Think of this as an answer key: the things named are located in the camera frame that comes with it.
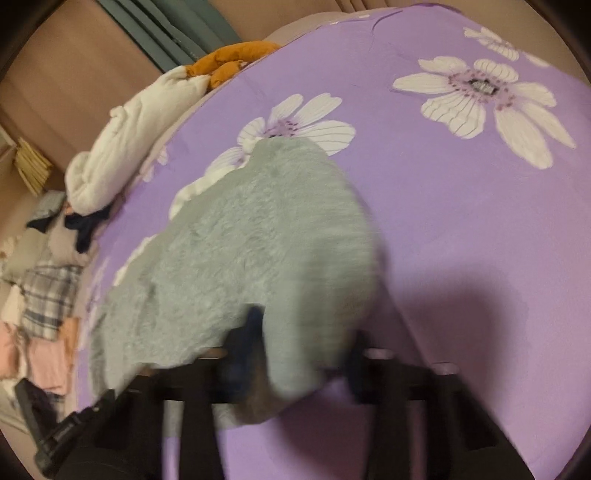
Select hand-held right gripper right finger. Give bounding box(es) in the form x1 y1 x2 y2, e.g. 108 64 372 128
348 331 525 480

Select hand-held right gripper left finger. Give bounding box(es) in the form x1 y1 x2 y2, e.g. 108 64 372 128
92 307 278 480

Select grey t-shirt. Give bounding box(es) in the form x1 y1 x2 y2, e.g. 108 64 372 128
88 136 385 431

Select pink folded clothes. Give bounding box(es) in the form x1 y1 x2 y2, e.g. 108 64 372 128
27 338 71 397

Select dark navy clothes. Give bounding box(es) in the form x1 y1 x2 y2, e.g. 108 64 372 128
27 204 112 254

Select orange folded cloth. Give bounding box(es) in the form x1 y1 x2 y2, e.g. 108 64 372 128
59 318 81 372

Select salmon pink folded cloth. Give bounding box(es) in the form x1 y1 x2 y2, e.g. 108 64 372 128
0 322 25 377

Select plaid quilt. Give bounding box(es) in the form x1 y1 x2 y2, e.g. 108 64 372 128
19 262 85 341

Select grey pillow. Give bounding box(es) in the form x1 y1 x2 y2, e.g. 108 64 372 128
0 225 52 283

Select purple floral blanket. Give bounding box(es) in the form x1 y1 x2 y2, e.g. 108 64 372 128
76 2 588 480

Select white plush duck toy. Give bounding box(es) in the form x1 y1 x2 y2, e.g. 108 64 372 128
65 41 283 217

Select striped pillow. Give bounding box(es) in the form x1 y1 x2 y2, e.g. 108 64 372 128
33 191 69 219

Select mauve bed sheet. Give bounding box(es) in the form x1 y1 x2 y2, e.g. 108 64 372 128
92 7 398 259

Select pink curtain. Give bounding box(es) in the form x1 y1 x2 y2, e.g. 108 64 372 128
0 0 398 174

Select teal curtain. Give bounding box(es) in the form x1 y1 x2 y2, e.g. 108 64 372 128
96 0 242 73

